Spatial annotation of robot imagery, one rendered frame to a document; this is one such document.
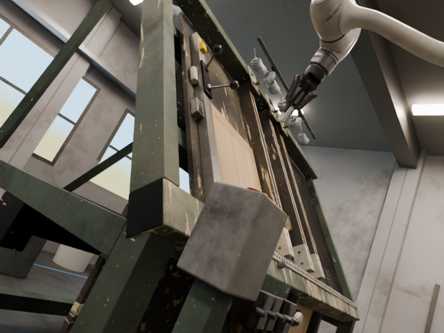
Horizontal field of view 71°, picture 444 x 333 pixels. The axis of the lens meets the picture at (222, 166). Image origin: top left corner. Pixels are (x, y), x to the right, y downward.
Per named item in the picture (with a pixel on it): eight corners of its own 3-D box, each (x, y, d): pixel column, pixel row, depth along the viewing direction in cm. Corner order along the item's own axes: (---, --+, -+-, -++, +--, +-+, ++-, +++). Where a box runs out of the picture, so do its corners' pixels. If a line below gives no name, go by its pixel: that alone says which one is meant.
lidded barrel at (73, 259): (81, 265, 397) (103, 225, 412) (91, 277, 361) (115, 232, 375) (45, 254, 372) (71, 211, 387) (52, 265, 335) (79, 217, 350)
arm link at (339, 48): (319, 61, 123) (310, 39, 112) (343, 28, 122) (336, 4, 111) (343, 69, 116) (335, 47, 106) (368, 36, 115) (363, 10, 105)
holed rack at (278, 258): (266, 254, 107) (268, 254, 107) (265, 246, 109) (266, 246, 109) (357, 309, 228) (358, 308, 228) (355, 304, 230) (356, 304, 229)
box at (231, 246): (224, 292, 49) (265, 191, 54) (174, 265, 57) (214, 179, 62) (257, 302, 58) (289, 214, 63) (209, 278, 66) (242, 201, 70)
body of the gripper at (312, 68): (318, 76, 121) (303, 95, 121) (305, 61, 116) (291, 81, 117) (331, 78, 114) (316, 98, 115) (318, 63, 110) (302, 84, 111)
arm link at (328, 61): (312, 48, 117) (303, 61, 117) (330, 49, 109) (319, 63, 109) (326, 64, 121) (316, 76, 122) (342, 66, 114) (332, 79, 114)
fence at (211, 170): (206, 219, 90) (218, 215, 88) (189, 36, 145) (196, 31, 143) (215, 224, 94) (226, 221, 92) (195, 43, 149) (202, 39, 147)
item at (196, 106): (191, 114, 110) (197, 110, 109) (189, 100, 114) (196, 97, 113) (197, 120, 113) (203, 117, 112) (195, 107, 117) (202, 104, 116)
